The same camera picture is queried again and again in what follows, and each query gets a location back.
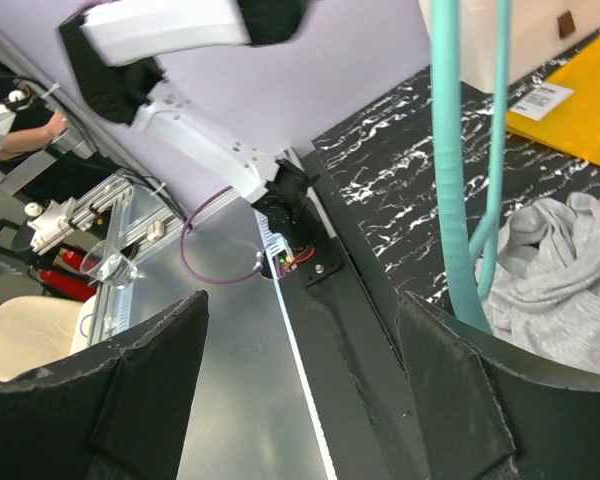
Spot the red fire extinguisher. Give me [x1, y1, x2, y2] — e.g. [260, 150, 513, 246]
[31, 244, 97, 302]

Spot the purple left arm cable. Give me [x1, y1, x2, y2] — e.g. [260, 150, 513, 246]
[179, 184, 269, 286]

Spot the person in black shirt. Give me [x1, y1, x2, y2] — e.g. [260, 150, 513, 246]
[0, 68, 108, 203]

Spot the cream drawer cabinet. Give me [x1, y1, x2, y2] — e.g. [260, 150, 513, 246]
[419, 1, 600, 109]

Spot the cream chair seat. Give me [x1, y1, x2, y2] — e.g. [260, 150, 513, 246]
[0, 296, 96, 381]

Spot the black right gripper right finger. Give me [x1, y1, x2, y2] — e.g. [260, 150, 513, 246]
[397, 295, 600, 479]

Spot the yellow flat lid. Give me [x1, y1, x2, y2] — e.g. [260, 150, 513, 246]
[506, 37, 600, 167]

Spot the grey tank top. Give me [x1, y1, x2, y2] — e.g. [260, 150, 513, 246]
[482, 193, 600, 374]

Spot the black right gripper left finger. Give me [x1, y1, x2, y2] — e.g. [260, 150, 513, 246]
[0, 290, 209, 479]

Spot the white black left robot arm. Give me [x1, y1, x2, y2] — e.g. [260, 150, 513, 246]
[57, 0, 325, 249]

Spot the teal plastic hanger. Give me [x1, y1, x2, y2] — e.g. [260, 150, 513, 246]
[431, 1, 511, 334]

